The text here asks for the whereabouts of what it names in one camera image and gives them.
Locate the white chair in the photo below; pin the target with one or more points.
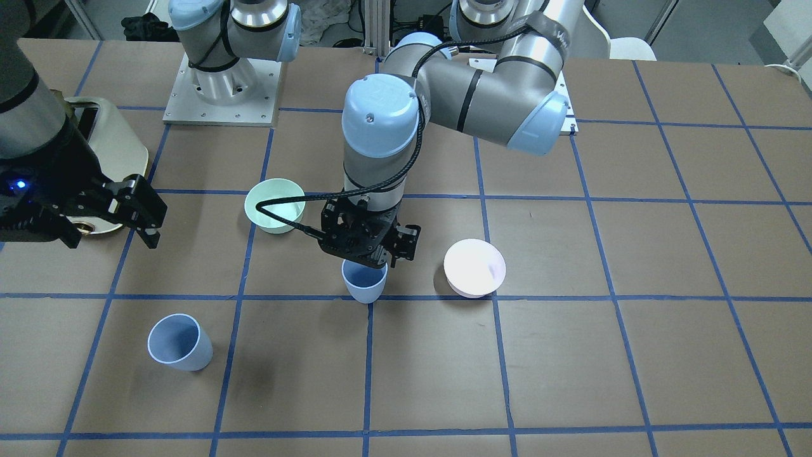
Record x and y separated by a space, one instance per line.
626 48

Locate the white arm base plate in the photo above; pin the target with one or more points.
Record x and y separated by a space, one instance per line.
245 95

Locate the light blue cup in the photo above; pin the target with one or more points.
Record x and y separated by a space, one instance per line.
178 341

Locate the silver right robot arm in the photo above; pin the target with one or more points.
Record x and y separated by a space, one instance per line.
32 114

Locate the pink bowl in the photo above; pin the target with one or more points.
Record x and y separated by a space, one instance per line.
474 268

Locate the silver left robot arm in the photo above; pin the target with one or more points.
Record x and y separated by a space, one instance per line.
495 79

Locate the mint green bowl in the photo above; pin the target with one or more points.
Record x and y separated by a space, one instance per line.
270 189

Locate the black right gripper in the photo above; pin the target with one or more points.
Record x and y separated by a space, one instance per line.
71 164

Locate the cream tray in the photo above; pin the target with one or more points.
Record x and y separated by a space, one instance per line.
119 150

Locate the darker blue cup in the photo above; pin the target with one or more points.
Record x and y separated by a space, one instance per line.
365 284

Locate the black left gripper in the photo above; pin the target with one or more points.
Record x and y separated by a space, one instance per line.
406 240

